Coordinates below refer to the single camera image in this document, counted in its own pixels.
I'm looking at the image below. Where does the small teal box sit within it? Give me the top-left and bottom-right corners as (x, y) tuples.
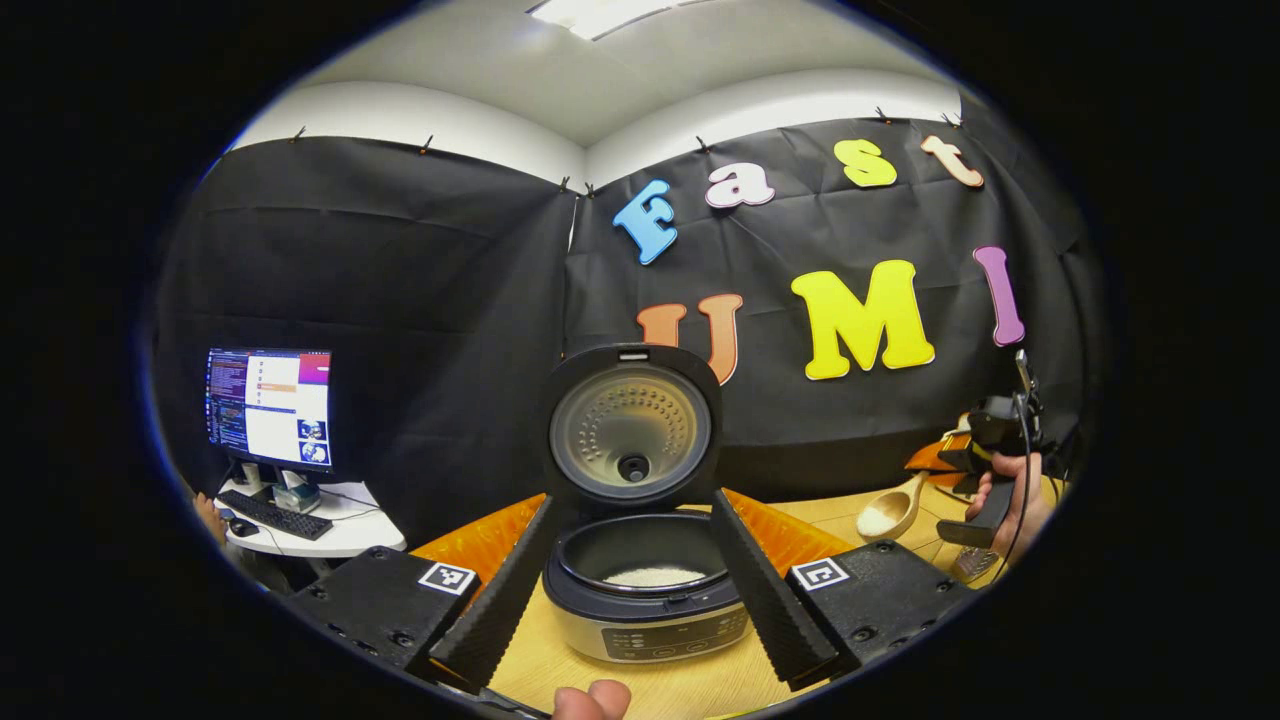
(272, 470), (323, 513)

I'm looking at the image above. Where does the white side table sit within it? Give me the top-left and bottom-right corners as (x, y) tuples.
(215, 478), (406, 559)

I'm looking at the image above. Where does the black keyboard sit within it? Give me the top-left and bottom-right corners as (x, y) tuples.
(217, 488), (333, 541)

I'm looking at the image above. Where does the wire chopstick holder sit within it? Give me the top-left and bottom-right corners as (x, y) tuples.
(950, 545), (1001, 586)

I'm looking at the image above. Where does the silver black rice cooker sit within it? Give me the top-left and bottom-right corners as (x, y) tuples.
(540, 343), (753, 664)

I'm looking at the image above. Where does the black backdrop cloth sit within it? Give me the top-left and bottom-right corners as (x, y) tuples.
(150, 95), (1101, 546)

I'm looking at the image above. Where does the white rice heap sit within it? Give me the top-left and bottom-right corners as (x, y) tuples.
(603, 566), (706, 588)

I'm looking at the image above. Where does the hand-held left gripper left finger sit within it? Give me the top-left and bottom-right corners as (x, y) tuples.
(290, 493), (557, 694)

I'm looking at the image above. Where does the ceiling light panel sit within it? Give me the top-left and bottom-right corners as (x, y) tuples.
(527, 0), (701, 41)

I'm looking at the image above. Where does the wooden spoon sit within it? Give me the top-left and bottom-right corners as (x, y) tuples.
(857, 470), (931, 543)

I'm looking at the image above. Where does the computer monitor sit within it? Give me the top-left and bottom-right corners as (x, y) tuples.
(205, 347), (333, 491)

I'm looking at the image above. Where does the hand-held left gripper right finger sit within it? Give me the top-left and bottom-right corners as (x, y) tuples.
(710, 488), (976, 691)

